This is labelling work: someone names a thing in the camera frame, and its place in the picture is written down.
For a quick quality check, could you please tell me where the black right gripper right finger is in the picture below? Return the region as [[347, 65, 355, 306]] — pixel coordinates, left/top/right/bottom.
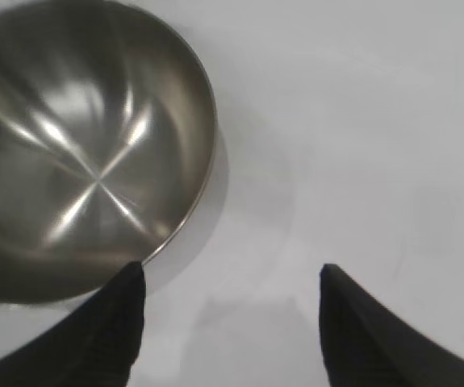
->
[[320, 263, 464, 387]]

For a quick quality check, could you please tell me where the stainless steel mixing bowl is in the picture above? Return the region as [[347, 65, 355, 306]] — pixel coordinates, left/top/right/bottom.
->
[[0, 0, 220, 304]]

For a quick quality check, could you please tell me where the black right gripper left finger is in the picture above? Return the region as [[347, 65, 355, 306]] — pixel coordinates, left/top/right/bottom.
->
[[0, 260, 148, 387]]

